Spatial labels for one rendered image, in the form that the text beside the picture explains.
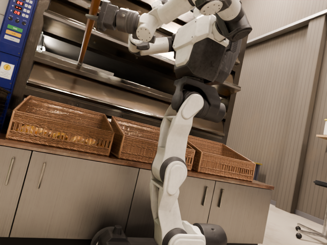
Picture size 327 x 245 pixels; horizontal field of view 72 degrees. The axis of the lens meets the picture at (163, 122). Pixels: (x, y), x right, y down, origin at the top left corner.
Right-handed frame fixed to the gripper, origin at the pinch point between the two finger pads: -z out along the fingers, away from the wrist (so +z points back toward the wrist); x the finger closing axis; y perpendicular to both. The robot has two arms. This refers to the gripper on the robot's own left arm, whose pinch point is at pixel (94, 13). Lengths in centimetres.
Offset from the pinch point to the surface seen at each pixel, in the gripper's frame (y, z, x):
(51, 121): 35, -23, 50
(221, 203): 82, 91, 79
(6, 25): 57, -85, -4
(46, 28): 71, -67, -13
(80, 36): 76, -43, -15
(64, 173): 35, -8, 75
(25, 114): 28, -35, 50
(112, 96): 96, -13, 21
